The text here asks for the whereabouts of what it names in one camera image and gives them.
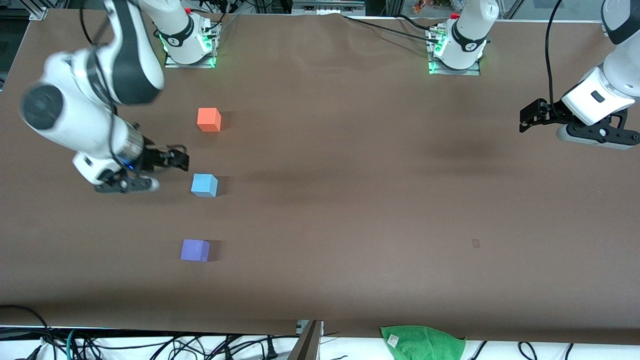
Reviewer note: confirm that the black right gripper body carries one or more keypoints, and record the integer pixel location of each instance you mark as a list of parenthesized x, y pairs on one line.
[(151, 159)]

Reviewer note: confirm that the light blue foam block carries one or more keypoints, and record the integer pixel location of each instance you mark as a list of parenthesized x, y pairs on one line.
[(204, 185)]

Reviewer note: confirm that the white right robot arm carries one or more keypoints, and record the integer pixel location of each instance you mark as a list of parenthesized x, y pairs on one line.
[(75, 115)]

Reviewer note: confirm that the orange foam block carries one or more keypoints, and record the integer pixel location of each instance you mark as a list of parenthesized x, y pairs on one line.
[(209, 120)]

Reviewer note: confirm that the purple foam block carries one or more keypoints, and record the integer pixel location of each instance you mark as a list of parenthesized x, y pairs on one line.
[(195, 250)]

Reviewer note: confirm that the colourful background object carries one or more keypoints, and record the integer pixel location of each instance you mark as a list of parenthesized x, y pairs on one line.
[(423, 5)]

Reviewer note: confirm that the brown table cover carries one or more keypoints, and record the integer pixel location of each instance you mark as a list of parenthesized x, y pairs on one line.
[(325, 225)]

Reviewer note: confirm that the black power plug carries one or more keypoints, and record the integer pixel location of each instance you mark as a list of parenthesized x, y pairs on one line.
[(271, 349)]

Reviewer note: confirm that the green cloth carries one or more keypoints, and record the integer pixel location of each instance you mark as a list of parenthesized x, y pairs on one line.
[(425, 345)]

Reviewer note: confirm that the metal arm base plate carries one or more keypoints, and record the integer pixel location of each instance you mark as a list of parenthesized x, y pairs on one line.
[(472, 71), (172, 64)]

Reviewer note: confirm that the aluminium frame corner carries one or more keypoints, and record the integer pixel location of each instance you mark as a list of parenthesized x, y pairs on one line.
[(39, 13)]

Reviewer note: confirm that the aluminium frame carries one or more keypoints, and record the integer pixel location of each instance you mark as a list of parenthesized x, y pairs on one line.
[(327, 7)]

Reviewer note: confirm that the metal post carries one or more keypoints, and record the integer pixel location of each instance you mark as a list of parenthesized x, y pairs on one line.
[(307, 345)]

